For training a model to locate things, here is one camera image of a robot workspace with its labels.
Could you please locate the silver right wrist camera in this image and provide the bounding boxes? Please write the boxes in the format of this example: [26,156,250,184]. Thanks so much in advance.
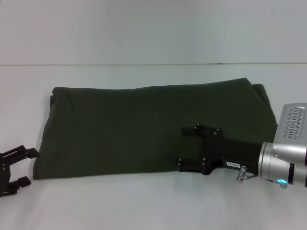
[274,103,307,146]

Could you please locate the dark green t-shirt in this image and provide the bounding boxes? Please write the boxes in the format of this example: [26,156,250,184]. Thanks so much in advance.
[32,77,279,180]

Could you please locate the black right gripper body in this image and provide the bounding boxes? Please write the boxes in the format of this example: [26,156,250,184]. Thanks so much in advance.
[198,133,264,177]

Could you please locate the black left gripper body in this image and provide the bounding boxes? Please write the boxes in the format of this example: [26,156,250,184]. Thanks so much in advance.
[0,151,12,198]

